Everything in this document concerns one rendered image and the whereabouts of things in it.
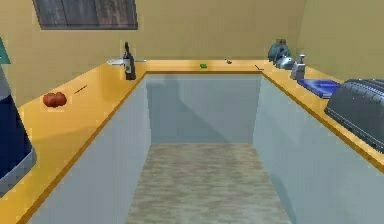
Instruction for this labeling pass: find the dark grey toaster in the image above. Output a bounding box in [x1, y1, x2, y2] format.
[323, 78, 384, 154]

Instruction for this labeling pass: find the dark wine bottle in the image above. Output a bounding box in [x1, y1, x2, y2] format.
[122, 41, 137, 81]

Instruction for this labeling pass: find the dark framed window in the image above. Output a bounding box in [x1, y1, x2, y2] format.
[32, 0, 139, 31]

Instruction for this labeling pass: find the silver kettle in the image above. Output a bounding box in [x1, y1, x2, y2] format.
[275, 55, 296, 71]

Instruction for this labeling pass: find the orange top kitchen counter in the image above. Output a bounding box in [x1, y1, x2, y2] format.
[0, 59, 384, 224]

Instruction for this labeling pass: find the dark blue appliance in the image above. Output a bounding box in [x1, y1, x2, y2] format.
[0, 65, 38, 198]

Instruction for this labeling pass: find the silver knife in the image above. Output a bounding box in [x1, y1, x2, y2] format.
[106, 58, 148, 66]

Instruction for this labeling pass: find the red tomato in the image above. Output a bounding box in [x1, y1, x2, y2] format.
[42, 91, 68, 109]

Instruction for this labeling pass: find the blue book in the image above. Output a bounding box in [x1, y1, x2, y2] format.
[296, 78, 341, 100]

